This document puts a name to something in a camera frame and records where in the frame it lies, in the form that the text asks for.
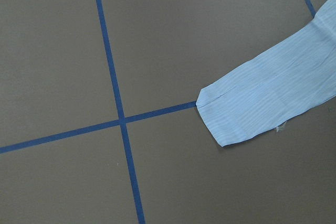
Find light blue button-up shirt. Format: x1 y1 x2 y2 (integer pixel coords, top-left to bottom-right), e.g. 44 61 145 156
196 0 335 146

